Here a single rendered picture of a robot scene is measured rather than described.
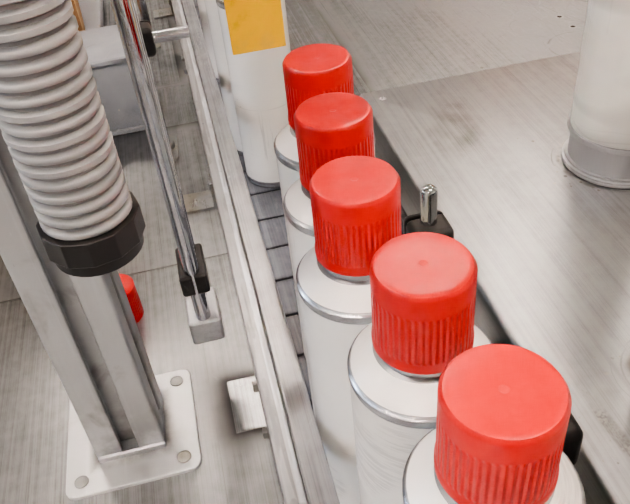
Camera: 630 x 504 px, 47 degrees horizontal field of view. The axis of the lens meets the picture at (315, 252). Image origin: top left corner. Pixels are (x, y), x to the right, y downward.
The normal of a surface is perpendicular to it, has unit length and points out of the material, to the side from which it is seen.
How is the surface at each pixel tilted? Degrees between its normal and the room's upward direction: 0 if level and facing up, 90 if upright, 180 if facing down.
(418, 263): 3
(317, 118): 2
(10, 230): 90
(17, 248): 90
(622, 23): 91
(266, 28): 90
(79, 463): 0
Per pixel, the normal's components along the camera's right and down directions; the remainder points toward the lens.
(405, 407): -0.31, -0.10
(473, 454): -0.58, 0.56
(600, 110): -0.74, 0.46
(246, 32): 0.23, 0.61
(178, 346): -0.09, -0.76
